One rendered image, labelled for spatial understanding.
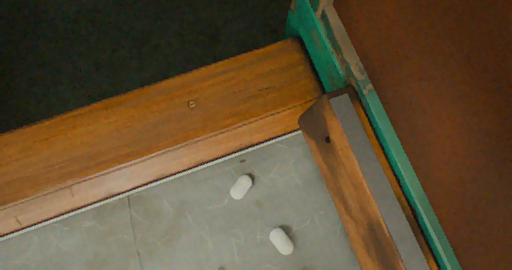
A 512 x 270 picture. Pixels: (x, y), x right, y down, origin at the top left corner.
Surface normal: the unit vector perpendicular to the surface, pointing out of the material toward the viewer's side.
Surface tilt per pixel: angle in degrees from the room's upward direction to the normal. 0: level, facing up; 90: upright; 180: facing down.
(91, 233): 0
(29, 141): 0
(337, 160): 67
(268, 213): 0
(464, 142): 90
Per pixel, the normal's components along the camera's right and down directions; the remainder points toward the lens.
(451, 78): -0.93, 0.33
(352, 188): -0.84, 0.18
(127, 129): 0.04, -0.33
